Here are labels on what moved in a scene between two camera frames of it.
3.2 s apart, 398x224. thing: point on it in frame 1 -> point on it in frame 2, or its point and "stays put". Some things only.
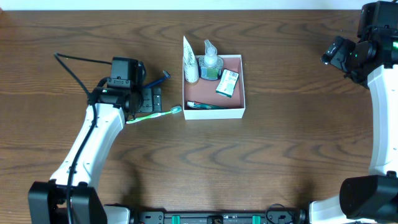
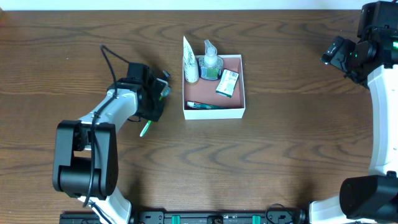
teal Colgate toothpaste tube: x=204 y=106 stays put
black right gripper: x=334 y=51 stays put
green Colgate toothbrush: x=174 y=109 -> x=148 y=124
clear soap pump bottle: x=210 y=65 stays put
